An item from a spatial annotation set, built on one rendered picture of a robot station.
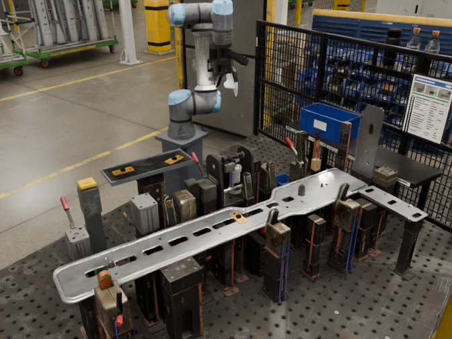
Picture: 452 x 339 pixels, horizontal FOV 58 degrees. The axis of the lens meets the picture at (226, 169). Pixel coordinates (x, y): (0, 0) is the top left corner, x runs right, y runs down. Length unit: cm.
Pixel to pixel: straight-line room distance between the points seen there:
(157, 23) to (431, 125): 785
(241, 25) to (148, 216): 296
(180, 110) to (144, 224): 71
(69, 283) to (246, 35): 326
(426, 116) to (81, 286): 167
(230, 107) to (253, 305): 312
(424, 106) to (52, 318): 187
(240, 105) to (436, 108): 268
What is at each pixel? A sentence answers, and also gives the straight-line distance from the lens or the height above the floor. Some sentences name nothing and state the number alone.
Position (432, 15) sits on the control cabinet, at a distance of 848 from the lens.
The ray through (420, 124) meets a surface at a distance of 222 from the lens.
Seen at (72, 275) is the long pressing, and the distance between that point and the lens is 150.
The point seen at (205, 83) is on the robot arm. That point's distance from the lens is 211.
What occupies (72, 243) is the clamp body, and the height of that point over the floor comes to 106.
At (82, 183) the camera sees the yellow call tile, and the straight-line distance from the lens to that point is 168.
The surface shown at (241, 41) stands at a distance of 429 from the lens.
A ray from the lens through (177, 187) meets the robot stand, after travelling 224.
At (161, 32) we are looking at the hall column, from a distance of 951.
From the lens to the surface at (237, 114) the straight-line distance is 454.
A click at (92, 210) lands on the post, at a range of 171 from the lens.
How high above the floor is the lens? 194
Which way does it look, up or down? 27 degrees down
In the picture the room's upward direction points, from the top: straight up
